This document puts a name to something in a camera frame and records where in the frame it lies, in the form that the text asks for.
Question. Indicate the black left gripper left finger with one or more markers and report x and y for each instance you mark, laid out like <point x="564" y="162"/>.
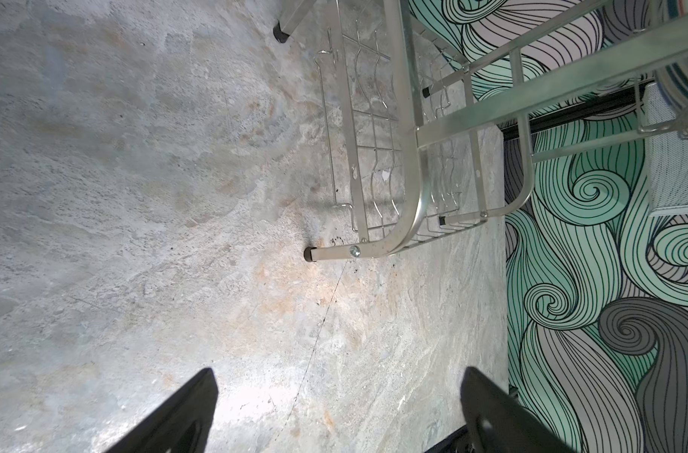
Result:
<point x="181" y="424"/>

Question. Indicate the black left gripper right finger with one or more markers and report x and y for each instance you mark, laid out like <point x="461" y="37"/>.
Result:
<point x="496" y="422"/>

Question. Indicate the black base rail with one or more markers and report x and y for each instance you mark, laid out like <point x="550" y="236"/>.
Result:
<point x="461" y="441"/>

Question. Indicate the steel wire dish rack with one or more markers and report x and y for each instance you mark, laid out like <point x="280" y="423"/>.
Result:
<point x="413" y="108"/>

